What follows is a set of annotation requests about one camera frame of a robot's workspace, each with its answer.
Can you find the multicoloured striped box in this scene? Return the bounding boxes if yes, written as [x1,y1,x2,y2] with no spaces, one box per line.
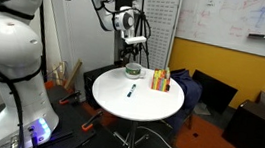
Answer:
[150,65,173,93]

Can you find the green whiteboard marker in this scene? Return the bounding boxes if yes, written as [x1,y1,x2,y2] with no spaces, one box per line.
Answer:
[126,83,137,99]

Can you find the black camera tripod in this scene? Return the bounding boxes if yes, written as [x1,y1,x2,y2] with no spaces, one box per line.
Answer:
[129,0,159,70]

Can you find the flat black panel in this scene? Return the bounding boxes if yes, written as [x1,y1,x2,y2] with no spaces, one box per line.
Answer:
[188,69,241,116]

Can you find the black box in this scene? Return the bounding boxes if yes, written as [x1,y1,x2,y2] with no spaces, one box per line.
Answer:
[78,60,121,112]

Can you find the white perforated panel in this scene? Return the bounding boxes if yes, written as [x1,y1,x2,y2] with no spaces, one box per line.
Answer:
[136,0,184,73]

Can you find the whiteboard with scribbles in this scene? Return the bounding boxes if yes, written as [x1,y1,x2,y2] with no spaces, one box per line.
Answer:
[174,0,265,61]

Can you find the orange handled black clamp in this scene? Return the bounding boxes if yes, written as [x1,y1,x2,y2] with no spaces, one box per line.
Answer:
[81,108,104,135]
[58,88,83,108]

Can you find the blue cloth on chair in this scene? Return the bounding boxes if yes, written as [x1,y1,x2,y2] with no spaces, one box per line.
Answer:
[162,66,205,135]

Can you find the white mug with green band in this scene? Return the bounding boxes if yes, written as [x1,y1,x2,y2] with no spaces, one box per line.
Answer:
[124,61,149,82]

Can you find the metal table pedestal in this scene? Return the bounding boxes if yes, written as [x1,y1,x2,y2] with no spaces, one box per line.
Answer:
[110,116,155,148]

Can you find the wooden sticks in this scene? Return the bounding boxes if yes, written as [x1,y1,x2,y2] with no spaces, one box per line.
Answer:
[49,55,84,92]

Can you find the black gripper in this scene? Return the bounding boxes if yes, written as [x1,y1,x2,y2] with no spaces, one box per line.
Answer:
[120,42,141,65]

